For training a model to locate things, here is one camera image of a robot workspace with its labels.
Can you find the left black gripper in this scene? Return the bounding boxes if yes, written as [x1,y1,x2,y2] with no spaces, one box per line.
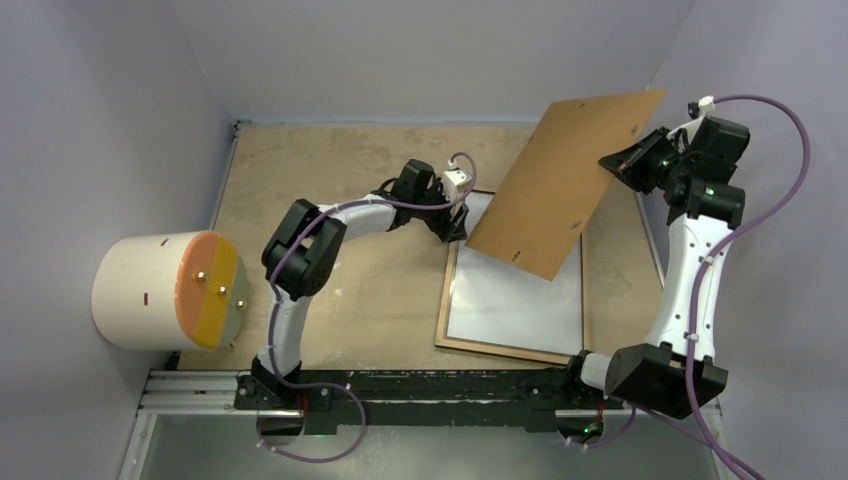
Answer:
[411,178,467,242]

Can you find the dark landscape photo print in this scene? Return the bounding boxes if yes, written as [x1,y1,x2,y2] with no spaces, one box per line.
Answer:
[446,192,586,357]

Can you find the brown frame backing board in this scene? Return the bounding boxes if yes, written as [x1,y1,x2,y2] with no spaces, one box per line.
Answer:
[466,89,666,280]

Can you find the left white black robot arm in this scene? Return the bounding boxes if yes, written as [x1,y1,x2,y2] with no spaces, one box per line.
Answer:
[251,153,478,409]

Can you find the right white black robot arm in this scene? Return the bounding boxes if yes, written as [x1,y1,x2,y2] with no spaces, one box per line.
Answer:
[561,116,750,419]

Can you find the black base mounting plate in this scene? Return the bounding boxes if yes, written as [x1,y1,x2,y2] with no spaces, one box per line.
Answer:
[234,367,622,435]

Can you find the white cylinder with orange lid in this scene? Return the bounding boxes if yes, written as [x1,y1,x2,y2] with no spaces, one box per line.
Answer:
[91,230,249,351]

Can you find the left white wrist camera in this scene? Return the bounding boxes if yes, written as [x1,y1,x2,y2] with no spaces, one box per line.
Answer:
[440,168,474,202]

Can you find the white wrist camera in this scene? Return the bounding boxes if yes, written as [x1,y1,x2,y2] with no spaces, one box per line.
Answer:
[440,168,474,202]
[687,95,715,120]

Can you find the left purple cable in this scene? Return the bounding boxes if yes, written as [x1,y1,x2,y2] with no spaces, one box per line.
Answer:
[256,152,478,464]

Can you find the purple cable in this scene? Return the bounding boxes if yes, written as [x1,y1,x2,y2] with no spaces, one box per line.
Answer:
[256,152,478,464]
[564,95,813,480]

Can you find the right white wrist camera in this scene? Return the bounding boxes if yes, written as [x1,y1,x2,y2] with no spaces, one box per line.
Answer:
[687,95,715,120]

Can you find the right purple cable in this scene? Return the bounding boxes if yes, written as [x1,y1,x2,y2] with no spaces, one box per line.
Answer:
[564,95,813,480]

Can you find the aluminium rail frame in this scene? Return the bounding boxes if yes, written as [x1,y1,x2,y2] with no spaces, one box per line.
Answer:
[119,120,740,480]

